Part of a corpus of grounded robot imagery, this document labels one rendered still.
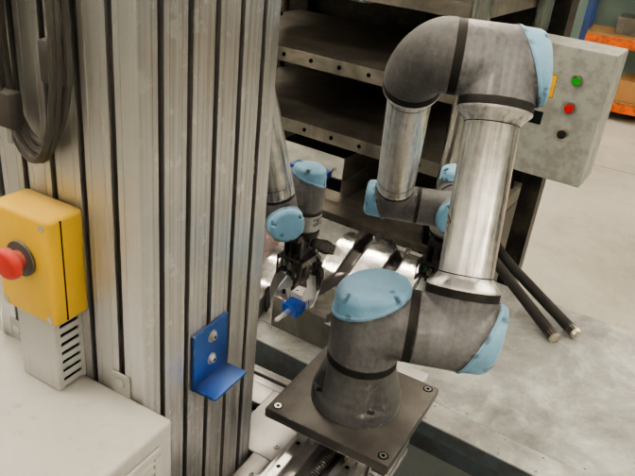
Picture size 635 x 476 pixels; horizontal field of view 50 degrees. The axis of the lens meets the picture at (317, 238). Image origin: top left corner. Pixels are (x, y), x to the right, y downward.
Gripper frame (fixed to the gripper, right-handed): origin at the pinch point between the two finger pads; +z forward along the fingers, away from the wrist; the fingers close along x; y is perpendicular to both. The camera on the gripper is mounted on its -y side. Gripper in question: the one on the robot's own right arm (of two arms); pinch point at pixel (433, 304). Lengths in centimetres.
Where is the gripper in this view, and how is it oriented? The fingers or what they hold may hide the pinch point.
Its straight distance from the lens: 163.6
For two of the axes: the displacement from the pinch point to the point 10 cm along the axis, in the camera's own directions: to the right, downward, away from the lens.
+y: -5.4, 3.4, -7.7
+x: 8.3, 3.3, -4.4
